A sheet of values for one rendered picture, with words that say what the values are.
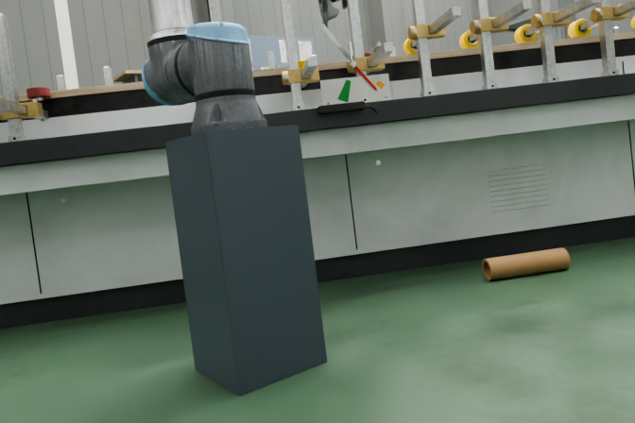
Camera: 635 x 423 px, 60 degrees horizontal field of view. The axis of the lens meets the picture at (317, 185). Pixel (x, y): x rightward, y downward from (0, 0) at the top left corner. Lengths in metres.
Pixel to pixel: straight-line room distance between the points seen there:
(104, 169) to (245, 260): 0.96
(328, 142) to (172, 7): 0.81
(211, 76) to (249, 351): 0.65
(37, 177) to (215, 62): 1.03
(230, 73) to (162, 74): 0.23
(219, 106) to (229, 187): 0.20
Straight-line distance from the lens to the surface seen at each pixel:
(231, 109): 1.32
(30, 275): 2.44
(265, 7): 7.49
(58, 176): 2.15
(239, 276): 1.27
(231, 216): 1.25
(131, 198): 2.29
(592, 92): 2.40
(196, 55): 1.38
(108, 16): 6.60
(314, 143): 2.05
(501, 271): 2.08
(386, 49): 1.83
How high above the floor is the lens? 0.50
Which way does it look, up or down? 2 degrees down
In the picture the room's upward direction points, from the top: 7 degrees counter-clockwise
